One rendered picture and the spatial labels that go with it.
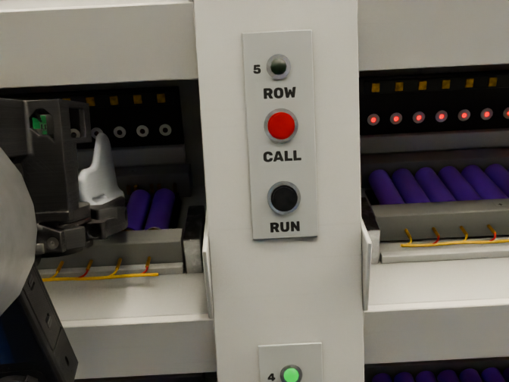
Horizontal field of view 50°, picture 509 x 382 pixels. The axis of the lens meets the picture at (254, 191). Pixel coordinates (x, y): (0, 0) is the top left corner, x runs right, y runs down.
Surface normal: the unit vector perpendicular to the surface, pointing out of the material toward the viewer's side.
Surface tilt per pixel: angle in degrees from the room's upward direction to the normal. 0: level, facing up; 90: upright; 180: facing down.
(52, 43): 108
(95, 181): 90
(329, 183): 90
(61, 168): 88
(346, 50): 90
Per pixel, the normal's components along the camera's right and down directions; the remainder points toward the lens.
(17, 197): 0.95, -0.33
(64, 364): 1.00, -0.10
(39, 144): 0.01, 0.11
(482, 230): 0.03, 0.45
